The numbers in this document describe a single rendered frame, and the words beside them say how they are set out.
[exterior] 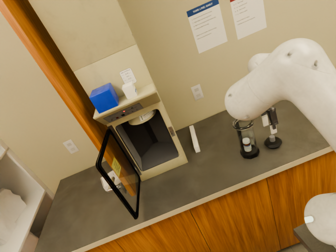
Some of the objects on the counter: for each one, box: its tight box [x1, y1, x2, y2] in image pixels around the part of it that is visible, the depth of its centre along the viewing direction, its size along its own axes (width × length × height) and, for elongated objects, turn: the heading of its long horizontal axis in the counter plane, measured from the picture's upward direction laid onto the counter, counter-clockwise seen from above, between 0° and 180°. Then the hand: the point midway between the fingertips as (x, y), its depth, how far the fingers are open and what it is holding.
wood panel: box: [0, 0, 108, 152], centre depth 121 cm, size 49×3×140 cm, turn 39°
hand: (269, 125), depth 120 cm, fingers open, 7 cm apart
